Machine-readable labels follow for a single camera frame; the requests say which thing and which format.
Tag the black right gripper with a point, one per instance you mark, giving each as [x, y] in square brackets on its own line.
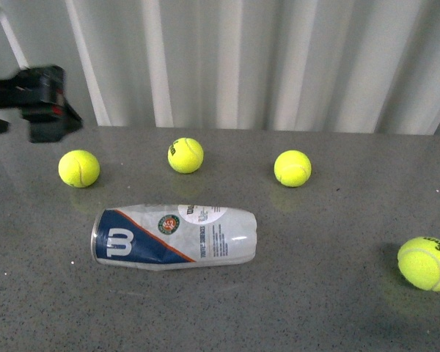
[39, 94]

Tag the Wilson tennis ball can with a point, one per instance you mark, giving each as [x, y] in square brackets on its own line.
[168, 237]

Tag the far left yellow tennis ball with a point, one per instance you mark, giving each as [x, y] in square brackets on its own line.
[79, 168]

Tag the tennis ball with black logo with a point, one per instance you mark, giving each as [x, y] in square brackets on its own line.
[185, 155]

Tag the plain yellow tennis ball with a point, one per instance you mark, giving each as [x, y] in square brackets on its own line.
[292, 168]

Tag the Wilson 3 tennis ball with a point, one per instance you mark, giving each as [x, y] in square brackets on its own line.
[419, 262]

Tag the white pleated curtain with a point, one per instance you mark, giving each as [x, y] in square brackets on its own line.
[341, 66]

